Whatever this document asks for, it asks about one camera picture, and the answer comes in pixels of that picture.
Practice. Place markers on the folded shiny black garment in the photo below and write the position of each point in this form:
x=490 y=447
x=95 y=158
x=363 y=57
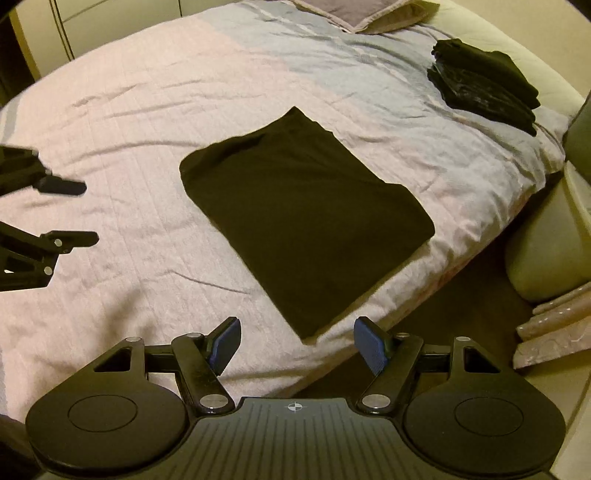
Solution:
x=471 y=94

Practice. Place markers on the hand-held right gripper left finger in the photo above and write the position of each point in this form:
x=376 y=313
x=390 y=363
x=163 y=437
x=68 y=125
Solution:
x=226 y=344

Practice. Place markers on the beige patterned cloth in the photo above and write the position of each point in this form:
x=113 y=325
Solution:
x=554 y=332

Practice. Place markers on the cream ottoman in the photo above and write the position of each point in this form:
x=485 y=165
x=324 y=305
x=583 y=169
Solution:
x=549 y=240

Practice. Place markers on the folded matte black garment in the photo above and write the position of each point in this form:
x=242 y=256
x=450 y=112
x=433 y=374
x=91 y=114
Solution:
x=498 y=69

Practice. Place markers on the grey rounded object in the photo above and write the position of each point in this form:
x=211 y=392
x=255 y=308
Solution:
x=579 y=129

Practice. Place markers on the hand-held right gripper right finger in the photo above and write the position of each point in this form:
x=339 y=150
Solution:
x=371 y=346

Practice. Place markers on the black shirt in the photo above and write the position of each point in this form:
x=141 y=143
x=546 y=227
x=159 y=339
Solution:
x=300 y=221

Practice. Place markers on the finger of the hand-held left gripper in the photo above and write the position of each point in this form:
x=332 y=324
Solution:
x=69 y=240
x=62 y=187

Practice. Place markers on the grey pillow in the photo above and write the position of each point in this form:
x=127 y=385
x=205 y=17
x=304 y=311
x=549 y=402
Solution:
x=360 y=11

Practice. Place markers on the cream wardrobe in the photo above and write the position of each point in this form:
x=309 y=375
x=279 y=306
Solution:
x=115 y=23

